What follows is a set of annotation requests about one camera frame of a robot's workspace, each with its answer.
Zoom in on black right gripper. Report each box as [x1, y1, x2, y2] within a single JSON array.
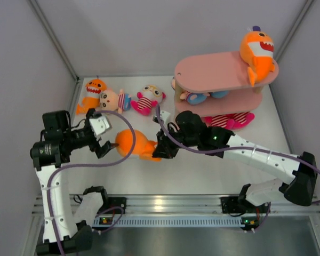
[[153, 125, 199, 160]]

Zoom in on orange shark plush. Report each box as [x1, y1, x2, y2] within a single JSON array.
[[75, 78, 107, 115], [239, 26, 276, 87], [114, 129, 162, 163]]

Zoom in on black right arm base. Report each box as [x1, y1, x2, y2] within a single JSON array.
[[220, 196, 246, 217]]

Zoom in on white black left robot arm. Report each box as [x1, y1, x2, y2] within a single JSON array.
[[30, 108, 114, 255]]

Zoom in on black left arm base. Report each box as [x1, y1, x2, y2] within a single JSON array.
[[107, 196, 127, 213]]

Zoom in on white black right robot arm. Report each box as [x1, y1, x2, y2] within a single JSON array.
[[153, 111, 318, 212]]

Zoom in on blue doll plush on shelf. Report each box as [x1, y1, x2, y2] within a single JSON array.
[[179, 90, 229, 105]]

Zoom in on pink striped plush on shelf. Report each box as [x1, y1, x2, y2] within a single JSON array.
[[203, 115, 235, 130]]

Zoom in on pink three-tier shelf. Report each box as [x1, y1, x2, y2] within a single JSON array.
[[174, 51, 279, 117]]

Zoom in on doll plush striped shirt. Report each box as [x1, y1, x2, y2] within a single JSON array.
[[99, 89, 132, 114]]

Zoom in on white pink glasses plush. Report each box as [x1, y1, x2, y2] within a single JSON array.
[[131, 85, 166, 116]]

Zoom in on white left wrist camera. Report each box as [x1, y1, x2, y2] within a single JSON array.
[[89, 115, 112, 141]]

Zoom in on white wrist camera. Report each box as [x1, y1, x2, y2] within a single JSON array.
[[152, 110, 171, 128], [89, 115, 112, 141]]

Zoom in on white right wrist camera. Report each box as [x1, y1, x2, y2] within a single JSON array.
[[152, 110, 171, 128]]

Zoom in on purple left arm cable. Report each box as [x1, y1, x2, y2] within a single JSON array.
[[46, 110, 137, 255]]

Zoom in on aluminium mounting rail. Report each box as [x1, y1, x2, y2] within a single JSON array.
[[31, 193, 320, 215]]

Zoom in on white slotted cable duct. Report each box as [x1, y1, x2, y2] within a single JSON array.
[[92, 215, 257, 229]]

